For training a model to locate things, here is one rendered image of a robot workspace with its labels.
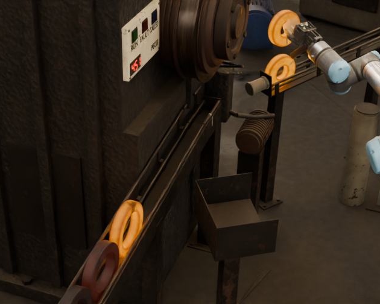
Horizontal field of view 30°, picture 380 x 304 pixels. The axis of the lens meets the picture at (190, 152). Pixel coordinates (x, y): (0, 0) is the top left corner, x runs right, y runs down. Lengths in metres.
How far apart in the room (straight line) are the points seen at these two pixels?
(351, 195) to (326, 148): 0.52
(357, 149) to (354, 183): 0.19
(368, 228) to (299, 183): 0.45
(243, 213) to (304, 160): 1.43
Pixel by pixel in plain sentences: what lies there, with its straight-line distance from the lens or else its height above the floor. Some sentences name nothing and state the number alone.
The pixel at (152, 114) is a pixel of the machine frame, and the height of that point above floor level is 0.87.
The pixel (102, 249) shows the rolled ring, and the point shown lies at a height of 0.75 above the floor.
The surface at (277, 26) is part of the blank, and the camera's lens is 3.06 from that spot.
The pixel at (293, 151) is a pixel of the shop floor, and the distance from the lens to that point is 3.95.
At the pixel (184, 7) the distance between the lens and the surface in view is 2.43.
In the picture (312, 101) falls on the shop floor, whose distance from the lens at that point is 4.44.
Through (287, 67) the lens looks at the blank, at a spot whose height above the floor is 0.72.
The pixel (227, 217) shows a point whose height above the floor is 0.60.
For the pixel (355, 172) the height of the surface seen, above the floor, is 0.20.
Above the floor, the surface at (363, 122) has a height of 0.48.
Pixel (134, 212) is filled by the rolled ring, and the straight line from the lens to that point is 2.27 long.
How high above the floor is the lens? 2.14
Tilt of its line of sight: 34 degrees down
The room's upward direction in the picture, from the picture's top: 2 degrees clockwise
